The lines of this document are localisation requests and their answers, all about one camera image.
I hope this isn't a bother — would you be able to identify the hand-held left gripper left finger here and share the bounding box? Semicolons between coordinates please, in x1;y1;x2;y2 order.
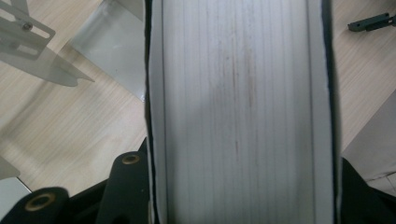
95;138;151;224

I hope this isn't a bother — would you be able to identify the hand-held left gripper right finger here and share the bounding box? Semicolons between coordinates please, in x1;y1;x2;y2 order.
339;157;396;224

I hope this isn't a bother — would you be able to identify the thick white book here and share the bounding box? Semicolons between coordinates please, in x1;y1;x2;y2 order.
144;0;344;224

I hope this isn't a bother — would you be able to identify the grey metal expandable book rack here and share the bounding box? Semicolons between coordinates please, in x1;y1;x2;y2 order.
0;0;396;216

